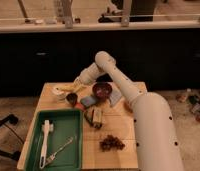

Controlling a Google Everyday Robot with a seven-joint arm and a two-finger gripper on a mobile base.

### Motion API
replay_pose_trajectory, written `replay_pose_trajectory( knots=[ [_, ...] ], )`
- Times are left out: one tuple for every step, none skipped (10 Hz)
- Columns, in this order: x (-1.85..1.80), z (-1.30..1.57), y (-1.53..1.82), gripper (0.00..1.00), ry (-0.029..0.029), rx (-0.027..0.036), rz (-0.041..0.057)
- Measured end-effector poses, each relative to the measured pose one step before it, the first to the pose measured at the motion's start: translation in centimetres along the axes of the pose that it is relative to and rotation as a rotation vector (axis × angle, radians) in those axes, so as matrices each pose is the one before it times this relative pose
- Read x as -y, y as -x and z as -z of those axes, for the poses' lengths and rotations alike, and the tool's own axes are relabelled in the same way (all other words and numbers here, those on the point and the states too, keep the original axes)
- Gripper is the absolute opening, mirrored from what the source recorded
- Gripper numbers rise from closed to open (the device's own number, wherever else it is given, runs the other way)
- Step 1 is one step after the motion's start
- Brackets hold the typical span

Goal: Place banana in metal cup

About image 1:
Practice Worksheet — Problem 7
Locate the white cup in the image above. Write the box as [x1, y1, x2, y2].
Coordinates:
[52, 87, 66, 100]

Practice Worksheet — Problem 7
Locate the metal fork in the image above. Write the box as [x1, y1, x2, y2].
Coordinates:
[45, 137, 74, 166]

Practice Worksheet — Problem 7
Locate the maroon bowl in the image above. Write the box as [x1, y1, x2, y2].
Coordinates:
[92, 82, 112, 101]

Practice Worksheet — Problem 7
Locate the pile of toys on floor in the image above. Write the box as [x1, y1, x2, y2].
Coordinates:
[176, 88, 200, 122]

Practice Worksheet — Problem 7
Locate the black chair base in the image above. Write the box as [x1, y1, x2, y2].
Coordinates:
[0, 114, 24, 161]

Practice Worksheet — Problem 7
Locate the red tomato toy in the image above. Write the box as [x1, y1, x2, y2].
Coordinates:
[74, 103, 85, 111]

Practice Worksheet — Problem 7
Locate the grey cloth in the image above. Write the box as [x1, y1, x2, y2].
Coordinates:
[109, 89, 122, 107]

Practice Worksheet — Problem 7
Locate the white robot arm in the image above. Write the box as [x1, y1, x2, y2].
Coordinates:
[75, 51, 184, 171]

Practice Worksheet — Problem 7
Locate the yellow banana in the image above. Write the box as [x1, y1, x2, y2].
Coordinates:
[55, 84, 83, 93]

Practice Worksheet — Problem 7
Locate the wooden block toy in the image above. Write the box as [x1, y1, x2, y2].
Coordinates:
[85, 107, 102, 129]

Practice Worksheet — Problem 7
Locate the blue grey sponge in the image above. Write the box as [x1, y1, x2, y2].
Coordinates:
[80, 96, 99, 108]

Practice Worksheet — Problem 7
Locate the green plastic tray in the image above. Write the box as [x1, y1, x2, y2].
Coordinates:
[24, 109, 83, 171]

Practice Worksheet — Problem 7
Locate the dark metal cup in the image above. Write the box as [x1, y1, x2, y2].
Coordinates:
[66, 93, 78, 106]

